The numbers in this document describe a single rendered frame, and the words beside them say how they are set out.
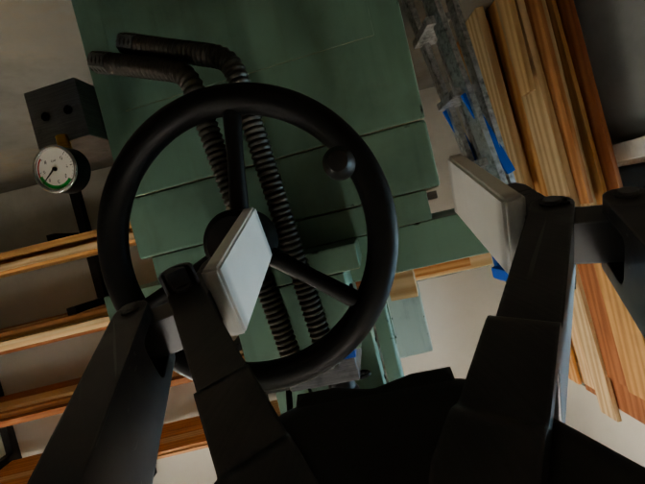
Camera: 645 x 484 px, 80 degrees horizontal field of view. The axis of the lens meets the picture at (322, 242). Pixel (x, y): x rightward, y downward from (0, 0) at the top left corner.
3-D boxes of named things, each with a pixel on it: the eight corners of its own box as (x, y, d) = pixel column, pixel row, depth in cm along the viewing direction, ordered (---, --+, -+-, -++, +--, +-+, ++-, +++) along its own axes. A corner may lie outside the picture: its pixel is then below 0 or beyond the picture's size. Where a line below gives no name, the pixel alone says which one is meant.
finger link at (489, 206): (502, 200, 13) (526, 194, 12) (445, 156, 19) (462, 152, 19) (510, 278, 14) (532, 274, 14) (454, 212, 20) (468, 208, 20)
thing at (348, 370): (353, 348, 45) (365, 393, 45) (357, 321, 56) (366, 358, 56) (248, 368, 47) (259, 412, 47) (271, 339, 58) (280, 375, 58)
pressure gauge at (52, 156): (64, 124, 50) (81, 186, 50) (85, 131, 53) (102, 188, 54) (22, 137, 50) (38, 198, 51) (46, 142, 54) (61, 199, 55)
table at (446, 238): (554, 195, 40) (566, 251, 41) (475, 203, 70) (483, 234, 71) (48, 314, 49) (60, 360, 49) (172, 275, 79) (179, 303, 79)
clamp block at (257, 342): (346, 271, 44) (366, 348, 44) (352, 257, 57) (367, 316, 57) (225, 299, 46) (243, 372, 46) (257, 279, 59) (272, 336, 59)
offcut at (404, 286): (412, 268, 53) (418, 296, 53) (412, 264, 56) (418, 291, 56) (384, 274, 54) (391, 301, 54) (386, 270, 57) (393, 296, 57)
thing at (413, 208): (425, 189, 51) (432, 219, 51) (410, 196, 72) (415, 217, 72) (151, 257, 56) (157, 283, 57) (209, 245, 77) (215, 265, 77)
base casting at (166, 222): (428, 117, 50) (444, 185, 51) (397, 168, 107) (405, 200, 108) (120, 201, 56) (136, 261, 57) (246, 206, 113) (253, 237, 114)
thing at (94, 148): (72, 75, 52) (87, 134, 52) (129, 102, 64) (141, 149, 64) (18, 93, 53) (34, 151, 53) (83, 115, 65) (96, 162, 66)
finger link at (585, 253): (552, 235, 11) (664, 210, 11) (489, 187, 16) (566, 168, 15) (554, 279, 12) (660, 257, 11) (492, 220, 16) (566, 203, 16)
